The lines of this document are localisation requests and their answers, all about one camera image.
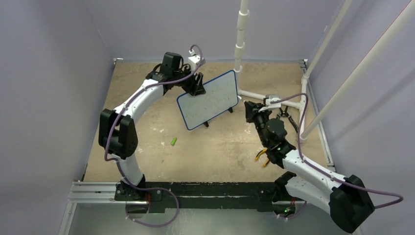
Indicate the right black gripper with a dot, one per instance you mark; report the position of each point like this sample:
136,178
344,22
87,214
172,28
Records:
252,109

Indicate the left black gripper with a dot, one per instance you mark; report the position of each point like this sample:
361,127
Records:
191,88

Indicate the blue framed whiteboard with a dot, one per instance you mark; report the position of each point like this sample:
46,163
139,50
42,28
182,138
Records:
221,95

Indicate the green marker cap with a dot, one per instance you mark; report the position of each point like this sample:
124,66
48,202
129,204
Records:
174,141

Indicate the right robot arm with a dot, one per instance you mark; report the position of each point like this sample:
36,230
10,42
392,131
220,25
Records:
343,198

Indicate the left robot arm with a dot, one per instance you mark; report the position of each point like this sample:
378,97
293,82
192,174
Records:
117,127

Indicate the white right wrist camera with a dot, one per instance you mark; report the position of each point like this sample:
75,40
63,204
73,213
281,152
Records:
270,102

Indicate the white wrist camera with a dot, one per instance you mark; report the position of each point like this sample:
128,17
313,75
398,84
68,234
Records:
195,60
270,102

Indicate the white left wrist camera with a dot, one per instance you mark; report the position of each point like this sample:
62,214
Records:
195,60

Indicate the black handled pliers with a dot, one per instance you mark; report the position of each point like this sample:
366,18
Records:
283,113

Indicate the yellow handled pliers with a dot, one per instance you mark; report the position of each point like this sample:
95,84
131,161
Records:
262,157

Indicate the white pvc pipe frame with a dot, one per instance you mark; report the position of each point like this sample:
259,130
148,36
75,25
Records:
381,101

